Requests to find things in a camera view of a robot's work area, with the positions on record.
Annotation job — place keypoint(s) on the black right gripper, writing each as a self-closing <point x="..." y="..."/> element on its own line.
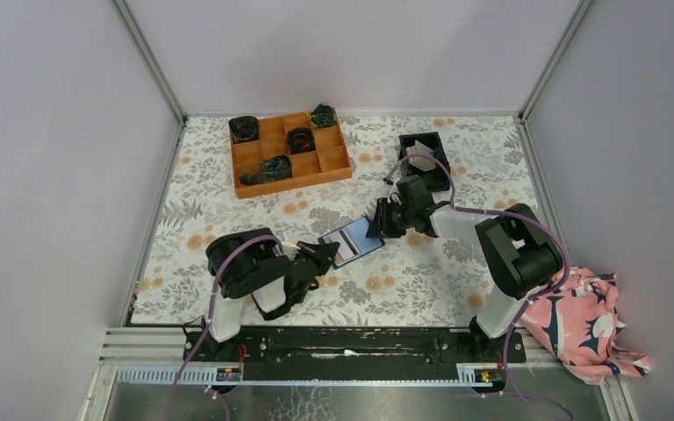
<point x="380" y="226"/>

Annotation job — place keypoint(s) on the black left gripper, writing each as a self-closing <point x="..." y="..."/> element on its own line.
<point x="320" y="253"/>

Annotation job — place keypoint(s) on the white card with black stripe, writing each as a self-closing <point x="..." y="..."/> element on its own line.
<point x="347" y="248"/>

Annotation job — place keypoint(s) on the blue leather card holder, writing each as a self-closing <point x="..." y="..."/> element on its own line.
<point x="357" y="230"/>

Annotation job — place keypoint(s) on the black plastic card bin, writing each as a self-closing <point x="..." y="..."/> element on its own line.
<point x="435" y="180"/>

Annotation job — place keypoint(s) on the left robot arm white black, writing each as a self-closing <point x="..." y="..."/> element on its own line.
<point x="255" y="263"/>

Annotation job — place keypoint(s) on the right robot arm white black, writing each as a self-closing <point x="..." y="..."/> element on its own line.
<point x="521" y="254"/>

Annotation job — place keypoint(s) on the stack of cards in bin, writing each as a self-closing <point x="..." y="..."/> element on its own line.
<point x="420" y="156"/>

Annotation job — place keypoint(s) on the floral table mat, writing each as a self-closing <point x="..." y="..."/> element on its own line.
<point x="412" y="281"/>

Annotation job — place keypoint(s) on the orange wooden compartment tray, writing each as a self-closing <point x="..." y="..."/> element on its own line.
<point x="330" y="161"/>

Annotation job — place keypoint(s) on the green rolled belt front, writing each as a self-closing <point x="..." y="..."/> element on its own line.
<point x="271" y="170"/>

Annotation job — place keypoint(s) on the black rolled belt centre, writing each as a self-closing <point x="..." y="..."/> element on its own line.
<point x="300" y="140"/>

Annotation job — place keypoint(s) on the green rolled belt top-right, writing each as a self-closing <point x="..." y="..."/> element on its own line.
<point x="323" y="116"/>

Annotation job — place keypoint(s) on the black rolled belt top-left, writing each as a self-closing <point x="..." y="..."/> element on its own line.
<point x="244" y="129"/>

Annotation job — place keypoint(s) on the pink patterned cloth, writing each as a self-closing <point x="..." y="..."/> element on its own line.
<point x="579" y="324"/>

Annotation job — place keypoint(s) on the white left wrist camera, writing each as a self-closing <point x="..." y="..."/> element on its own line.
<point x="290" y="249"/>

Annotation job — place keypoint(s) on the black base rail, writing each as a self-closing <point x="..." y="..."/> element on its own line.
<point x="293" y="354"/>

